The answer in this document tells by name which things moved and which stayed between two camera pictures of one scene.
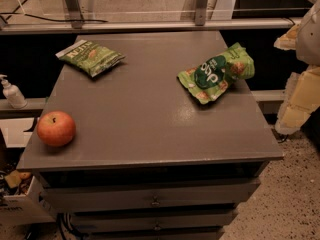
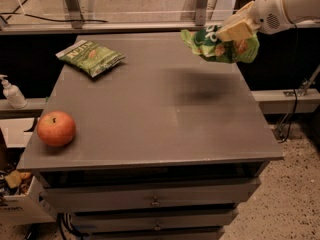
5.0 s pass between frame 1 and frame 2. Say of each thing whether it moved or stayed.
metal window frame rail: stayed
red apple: stayed
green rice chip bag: moved
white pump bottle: stayed
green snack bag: stayed
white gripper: moved
